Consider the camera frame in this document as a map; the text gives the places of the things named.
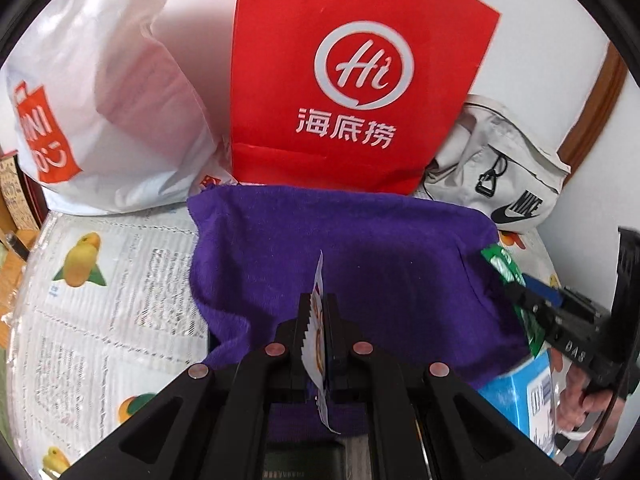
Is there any blue tissue box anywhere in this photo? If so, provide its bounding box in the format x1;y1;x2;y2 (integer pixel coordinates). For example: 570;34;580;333
478;351;556;458

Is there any purple towel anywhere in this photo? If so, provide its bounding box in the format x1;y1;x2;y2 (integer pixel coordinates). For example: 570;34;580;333
186;183;533;436

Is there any wooden nightstand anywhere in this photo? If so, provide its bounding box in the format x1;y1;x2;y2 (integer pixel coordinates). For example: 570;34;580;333
0;200;39;349

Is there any red Haidilao paper bag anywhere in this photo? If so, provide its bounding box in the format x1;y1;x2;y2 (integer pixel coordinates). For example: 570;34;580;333
231;0;499;195

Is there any fruit print sachet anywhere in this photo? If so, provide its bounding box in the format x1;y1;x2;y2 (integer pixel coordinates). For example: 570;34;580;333
302;252;340;436

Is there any grey Nike waist bag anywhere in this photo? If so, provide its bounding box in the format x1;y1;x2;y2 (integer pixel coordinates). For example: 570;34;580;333
413;94;570;233

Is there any brown door frame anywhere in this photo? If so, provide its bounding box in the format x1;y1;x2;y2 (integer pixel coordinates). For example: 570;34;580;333
559;42;628;181

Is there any person's right hand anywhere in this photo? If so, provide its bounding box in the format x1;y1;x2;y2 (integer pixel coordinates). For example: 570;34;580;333
556;364;625;451

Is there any green wet wipe packet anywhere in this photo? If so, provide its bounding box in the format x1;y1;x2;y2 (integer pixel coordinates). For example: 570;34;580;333
480;244;546;358

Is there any white Miniso plastic bag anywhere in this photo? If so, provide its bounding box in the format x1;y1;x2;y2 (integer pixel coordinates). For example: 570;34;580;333
2;0;233;216

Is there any fruit print tablecloth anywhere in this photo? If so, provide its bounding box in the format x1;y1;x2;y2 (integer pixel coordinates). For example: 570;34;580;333
8;173;561;480

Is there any patterned notebook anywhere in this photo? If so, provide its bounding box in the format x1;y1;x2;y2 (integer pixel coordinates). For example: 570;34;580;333
1;154;40;231

